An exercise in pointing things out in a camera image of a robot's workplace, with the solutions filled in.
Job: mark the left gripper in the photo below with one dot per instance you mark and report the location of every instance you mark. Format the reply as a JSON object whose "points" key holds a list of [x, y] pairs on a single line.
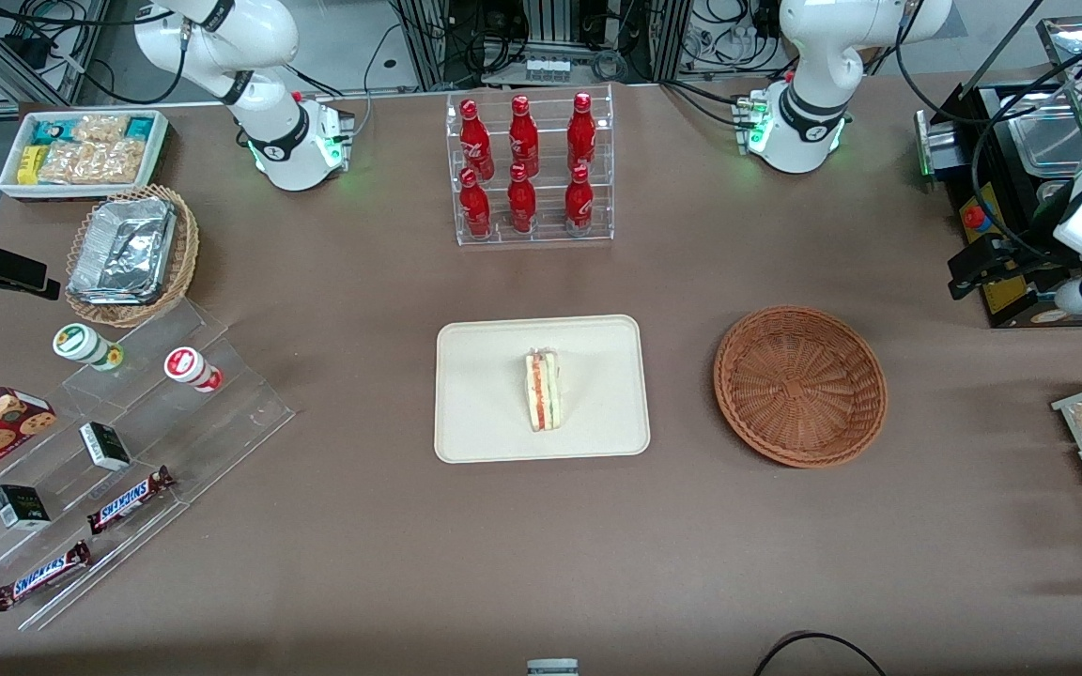
{"points": [[1032, 252]]}

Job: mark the triangle sandwich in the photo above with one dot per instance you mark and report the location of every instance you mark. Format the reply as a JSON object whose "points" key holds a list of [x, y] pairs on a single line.
{"points": [[543, 394]]}

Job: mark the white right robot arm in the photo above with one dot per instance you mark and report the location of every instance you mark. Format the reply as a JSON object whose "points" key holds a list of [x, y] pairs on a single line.
{"points": [[269, 141]]}

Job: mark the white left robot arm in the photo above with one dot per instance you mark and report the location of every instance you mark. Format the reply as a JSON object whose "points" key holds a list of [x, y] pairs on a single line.
{"points": [[813, 66]]}

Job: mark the silver foil tray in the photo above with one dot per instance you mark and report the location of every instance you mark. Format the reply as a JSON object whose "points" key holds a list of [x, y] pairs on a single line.
{"points": [[123, 249]]}

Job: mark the light wicker basket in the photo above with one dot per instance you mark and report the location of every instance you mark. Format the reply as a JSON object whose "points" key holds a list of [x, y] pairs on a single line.
{"points": [[182, 253]]}

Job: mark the brown wicker basket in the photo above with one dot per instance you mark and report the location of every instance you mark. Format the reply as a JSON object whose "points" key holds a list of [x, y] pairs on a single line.
{"points": [[799, 385]]}

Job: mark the cream plastic tray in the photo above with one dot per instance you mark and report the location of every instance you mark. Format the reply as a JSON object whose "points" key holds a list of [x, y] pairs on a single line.
{"points": [[485, 394]]}

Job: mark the green lid white bottle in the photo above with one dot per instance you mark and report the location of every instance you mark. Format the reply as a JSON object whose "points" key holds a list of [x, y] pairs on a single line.
{"points": [[81, 345]]}

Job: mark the white rectangular snack bin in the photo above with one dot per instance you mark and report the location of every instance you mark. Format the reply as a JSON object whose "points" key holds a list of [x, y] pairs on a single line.
{"points": [[81, 192]]}

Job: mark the yellow snack packet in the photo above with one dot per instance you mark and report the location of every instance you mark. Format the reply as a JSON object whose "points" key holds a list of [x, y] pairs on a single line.
{"points": [[29, 164]]}

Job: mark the black food warmer appliance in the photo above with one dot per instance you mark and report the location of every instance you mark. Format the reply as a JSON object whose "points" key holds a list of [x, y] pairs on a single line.
{"points": [[982, 141]]}

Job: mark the large clear granola bag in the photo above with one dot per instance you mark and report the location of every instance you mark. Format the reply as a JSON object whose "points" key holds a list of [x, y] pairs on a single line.
{"points": [[90, 161]]}

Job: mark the steel food pan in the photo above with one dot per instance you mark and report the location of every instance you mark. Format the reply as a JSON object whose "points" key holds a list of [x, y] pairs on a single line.
{"points": [[1053, 141]]}

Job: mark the teal snack packet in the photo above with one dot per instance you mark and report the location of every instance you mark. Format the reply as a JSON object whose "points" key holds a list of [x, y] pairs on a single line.
{"points": [[141, 127], [51, 131]]}

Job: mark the small clear granola bag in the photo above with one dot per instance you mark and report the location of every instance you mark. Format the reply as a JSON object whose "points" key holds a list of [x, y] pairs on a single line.
{"points": [[100, 128]]}

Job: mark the red lid white bottle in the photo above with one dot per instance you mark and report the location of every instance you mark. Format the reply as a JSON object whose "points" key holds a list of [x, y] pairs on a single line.
{"points": [[189, 366]]}

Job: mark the small black green box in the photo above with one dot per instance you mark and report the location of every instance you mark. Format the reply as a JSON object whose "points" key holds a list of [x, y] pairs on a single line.
{"points": [[104, 446], [20, 507]]}

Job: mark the Snickers chocolate bar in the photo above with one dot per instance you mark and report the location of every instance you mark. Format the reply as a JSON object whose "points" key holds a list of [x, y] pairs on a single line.
{"points": [[41, 576], [128, 500]]}

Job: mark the clear acrylic stepped display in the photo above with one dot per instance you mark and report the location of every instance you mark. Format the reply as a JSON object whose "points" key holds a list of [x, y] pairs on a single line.
{"points": [[240, 404]]}

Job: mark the red cola bottle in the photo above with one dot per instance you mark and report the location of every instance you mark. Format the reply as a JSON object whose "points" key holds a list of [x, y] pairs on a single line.
{"points": [[472, 136], [579, 199], [581, 131], [523, 131], [521, 202], [475, 207]]}

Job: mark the clear acrylic bottle rack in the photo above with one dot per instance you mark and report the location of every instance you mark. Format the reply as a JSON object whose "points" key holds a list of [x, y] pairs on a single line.
{"points": [[548, 230]]}

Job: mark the background equipment rack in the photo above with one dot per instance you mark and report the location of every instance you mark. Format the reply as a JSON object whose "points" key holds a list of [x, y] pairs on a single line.
{"points": [[550, 38]]}

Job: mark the small grey device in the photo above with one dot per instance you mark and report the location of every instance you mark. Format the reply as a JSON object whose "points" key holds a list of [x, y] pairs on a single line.
{"points": [[552, 668]]}

